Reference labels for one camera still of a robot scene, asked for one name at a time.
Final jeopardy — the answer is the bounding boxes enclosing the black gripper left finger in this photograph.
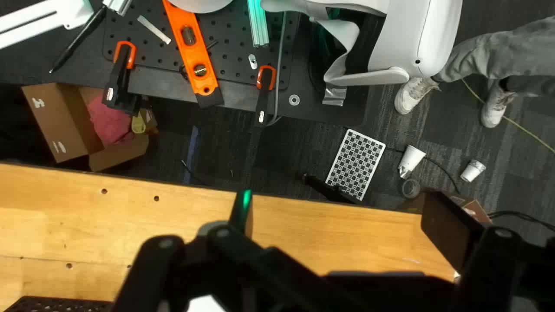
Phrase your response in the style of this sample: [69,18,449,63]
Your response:
[110,224,371,312]

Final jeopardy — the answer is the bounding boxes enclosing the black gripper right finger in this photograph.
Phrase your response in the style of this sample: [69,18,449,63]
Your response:
[456,224,555,312]

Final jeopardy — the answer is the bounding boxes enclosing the open dark cardboard box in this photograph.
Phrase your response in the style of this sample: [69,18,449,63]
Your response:
[419,190,494,275]

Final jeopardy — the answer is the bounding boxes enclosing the white paper cup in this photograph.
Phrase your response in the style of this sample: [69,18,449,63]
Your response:
[397,145,428,181]
[459,159,487,185]

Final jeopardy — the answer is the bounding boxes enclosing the clear plastic cup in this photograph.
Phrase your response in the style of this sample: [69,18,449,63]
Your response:
[400,178,423,202]

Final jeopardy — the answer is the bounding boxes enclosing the pink cloth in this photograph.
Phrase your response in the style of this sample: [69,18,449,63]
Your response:
[84,98,133,148]

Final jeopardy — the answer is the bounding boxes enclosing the white sneaker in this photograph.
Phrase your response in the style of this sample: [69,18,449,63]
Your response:
[480,86,516,131]
[393,77,440,117]

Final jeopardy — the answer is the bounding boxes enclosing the dotted calibration board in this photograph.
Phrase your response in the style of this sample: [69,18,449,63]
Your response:
[324,127,388,204]

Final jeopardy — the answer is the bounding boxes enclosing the brown cardboard box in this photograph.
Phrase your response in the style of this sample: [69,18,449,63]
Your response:
[20,82,152,174]

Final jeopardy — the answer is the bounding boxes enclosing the black cylindrical tool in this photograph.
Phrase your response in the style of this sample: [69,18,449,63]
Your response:
[296,171,352,205]

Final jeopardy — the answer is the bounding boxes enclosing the orange plastic level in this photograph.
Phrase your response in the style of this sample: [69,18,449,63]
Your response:
[161,0,221,100]

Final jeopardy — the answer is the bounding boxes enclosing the person grey trousers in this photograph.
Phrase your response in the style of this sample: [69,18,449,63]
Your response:
[435,16,555,100]

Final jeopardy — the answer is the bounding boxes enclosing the short silver metal bar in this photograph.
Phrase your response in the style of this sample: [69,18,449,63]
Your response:
[135,15,173,48]

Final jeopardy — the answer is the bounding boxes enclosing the thin black rod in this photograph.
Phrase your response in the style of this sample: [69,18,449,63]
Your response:
[46,6,109,75]

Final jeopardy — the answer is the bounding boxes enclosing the black perforated breadboard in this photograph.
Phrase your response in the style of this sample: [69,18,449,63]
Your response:
[102,0,348,120]

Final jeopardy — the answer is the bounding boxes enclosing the teal translucent rod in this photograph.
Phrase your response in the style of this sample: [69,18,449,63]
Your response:
[246,0,270,49]

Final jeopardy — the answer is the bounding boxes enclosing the white aluminium extrusion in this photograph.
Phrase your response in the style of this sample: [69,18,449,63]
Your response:
[0,0,97,51]

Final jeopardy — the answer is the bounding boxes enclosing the yellow floor cable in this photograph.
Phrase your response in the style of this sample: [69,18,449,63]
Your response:
[459,79,555,155]

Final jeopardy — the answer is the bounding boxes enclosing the black clamp with orange handle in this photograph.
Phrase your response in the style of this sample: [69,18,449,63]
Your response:
[102,41,140,115]
[251,65,277,127]

